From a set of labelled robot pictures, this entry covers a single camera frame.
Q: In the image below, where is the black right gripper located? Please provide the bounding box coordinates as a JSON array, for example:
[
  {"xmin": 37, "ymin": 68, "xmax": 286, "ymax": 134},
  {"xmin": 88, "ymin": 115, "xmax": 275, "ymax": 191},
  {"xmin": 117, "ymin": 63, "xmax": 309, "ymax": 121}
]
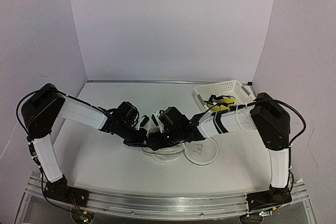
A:
[{"xmin": 146, "ymin": 128, "xmax": 183, "ymax": 152}]

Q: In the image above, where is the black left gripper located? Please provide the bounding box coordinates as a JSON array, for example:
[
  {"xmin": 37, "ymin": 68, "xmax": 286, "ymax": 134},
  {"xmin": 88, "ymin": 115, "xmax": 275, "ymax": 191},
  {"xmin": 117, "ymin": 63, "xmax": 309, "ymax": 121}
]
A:
[{"xmin": 117, "ymin": 121, "xmax": 148, "ymax": 147}]

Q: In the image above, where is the white mesh laundry bag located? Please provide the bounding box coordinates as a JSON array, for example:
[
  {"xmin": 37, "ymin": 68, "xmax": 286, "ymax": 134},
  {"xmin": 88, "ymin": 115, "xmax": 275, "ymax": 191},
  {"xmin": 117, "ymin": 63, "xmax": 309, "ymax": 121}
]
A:
[{"xmin": 142, "ymin": 137, "xmax": 219, "ymax": 166}]

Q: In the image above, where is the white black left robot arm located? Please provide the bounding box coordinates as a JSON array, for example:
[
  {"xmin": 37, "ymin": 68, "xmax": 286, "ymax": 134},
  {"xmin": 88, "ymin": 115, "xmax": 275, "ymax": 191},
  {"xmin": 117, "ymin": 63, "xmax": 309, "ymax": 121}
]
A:
[{"xmin": 16, "ymin": 83, "xmax": 148, "ymax": 201}]

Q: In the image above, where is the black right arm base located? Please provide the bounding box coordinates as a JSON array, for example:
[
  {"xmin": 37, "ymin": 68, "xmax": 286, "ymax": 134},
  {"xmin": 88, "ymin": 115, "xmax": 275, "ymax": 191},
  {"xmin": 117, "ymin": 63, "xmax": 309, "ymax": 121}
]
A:
[{"xmin": 246, "ymin": 186, "xmax": 292, "ymax": 212}]

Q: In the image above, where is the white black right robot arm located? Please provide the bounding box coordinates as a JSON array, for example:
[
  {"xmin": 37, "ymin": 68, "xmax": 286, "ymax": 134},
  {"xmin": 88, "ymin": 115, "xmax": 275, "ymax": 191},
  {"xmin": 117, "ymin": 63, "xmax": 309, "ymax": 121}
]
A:
[{"xmin": 146, "ymin": 92, "xmax": 307, "ymax": 205}]

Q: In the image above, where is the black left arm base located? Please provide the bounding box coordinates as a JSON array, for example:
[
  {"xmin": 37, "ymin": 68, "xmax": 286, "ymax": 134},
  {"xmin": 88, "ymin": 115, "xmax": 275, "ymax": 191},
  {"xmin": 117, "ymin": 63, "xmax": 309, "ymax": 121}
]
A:
[{"xmin": 43, "ymin": 175, "xmax": 89, "ymax": 207}]

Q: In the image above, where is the white plastic perforated basket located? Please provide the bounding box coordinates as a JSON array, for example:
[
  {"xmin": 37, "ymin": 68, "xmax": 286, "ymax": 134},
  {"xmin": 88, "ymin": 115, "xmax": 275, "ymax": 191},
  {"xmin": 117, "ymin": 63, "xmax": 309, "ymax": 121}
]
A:
[{"xmin": 192, "ymin": 80, "xmax": 256, "ymax": 112}]

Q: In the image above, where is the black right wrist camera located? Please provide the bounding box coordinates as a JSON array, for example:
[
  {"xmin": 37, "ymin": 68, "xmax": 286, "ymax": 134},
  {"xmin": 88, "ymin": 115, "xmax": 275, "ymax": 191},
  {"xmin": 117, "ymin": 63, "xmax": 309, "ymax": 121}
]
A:
[{"xmin": 151, "ymin": 111, "xmax": 165, "ymax": 133}]

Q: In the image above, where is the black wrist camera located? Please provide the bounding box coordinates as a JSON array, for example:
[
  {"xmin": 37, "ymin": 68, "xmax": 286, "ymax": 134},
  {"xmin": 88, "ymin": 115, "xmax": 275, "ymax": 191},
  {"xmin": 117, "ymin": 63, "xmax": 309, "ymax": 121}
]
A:
[
  {"xmin": 140, "ymin": 115, "xmax": 149, "ymax": 128},
  {"xmin": 151, "ymin": 111, "xmax": 165, "ymax": 133}
]

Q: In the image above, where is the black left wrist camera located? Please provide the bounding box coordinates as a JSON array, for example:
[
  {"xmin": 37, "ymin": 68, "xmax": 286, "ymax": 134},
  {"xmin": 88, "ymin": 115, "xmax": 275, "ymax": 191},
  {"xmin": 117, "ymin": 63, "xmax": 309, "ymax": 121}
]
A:
[{"xmin": 140, "ymin": 115, "xmax": 149, "ymax": 128}]

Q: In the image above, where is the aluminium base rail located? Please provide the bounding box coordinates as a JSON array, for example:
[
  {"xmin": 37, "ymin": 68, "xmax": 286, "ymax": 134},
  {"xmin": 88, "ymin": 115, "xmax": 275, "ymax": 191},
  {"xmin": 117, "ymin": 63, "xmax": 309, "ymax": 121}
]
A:
[{"xmin": 25, "ymin": 174, "xmax": 308, "ymax": 214}]

